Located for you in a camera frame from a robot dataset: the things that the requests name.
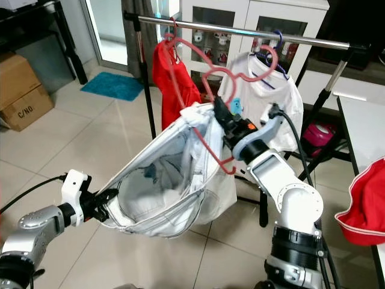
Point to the white glass-door cabinet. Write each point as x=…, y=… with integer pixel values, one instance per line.
x=243, y=6

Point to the grey-brown curtain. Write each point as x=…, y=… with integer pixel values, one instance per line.
x=131, y=48

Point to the white T-shirt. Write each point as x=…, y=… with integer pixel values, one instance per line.
x=271, y=96

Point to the plain cardboard box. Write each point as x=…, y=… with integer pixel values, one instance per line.
x=18, y=75

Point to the black metal desk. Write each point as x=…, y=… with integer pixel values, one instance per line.
x=30, y=18

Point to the teal floor mat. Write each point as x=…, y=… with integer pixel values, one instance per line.
x=111, y=86

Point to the white denim pants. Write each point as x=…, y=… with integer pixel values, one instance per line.
x=174, y=198

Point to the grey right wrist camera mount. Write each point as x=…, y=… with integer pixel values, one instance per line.
x=267, y=129

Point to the cardboard box printed C/NO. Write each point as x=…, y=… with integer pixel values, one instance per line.
x=27, y=110

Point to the glass balcony door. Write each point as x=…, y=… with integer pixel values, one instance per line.
x=108, y=33

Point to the blue clothes hanger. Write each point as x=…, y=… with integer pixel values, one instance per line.
x=261, y=58

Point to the red T-shirt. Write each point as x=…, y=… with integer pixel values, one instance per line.
x=171, y=96

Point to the red plastic clothes hanger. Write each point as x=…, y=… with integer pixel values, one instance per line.
x=216, y=68

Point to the red garment white trim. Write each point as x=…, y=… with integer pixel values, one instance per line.
x=364, y=192

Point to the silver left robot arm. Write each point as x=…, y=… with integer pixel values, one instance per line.
x=36, y=238

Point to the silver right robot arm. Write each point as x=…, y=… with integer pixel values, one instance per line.
x=277, y=174

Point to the magenta round object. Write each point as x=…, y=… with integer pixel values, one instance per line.
x=319, y=138

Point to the black steel clothes rack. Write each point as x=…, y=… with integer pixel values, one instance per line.
x=307, y=41

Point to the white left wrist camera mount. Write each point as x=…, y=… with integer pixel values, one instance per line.
x=75, y=183

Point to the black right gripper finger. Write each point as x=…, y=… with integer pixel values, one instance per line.
x=223, y=120
x=226, y=111

